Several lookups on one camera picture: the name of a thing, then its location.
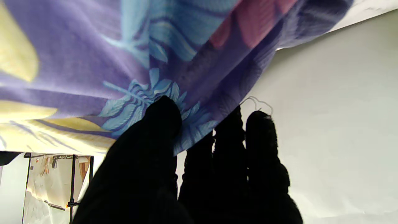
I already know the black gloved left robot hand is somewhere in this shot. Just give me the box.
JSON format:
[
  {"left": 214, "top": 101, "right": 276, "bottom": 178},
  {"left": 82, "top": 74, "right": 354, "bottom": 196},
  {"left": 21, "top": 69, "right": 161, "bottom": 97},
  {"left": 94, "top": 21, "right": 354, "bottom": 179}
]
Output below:
[{"left": 72, "top": 96, "right": 303, "bottom": 224}]

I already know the blue floral pillowcase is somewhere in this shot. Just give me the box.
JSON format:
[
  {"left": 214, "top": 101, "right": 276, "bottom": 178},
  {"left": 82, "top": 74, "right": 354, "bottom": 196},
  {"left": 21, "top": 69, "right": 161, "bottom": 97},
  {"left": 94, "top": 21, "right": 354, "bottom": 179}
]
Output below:
[{"left": 0, "top": 0, "right": 355, "bottom": 156}]

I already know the black stand pole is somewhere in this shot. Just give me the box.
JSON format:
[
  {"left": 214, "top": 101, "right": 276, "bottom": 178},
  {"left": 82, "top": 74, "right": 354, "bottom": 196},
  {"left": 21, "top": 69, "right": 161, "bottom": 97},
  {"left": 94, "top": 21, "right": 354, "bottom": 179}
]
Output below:
[{"left": 89, "top": 156, "right": 95, "bottom": 189}]

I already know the black tripod stand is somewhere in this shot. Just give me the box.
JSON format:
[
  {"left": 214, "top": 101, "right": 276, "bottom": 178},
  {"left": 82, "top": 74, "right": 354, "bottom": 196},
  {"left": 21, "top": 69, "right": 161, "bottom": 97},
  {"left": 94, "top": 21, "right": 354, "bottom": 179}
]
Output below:
[{"left": 66, "top": 154, "right": 79, "bottom": 224}]

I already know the white backdrop cloth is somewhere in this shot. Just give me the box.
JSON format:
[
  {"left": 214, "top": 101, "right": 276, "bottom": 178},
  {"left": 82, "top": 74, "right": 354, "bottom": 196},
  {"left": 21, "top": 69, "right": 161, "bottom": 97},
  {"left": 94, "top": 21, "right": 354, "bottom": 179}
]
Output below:
[{"left": 174, "top": 9, "right": 398, "bottom": 224}]

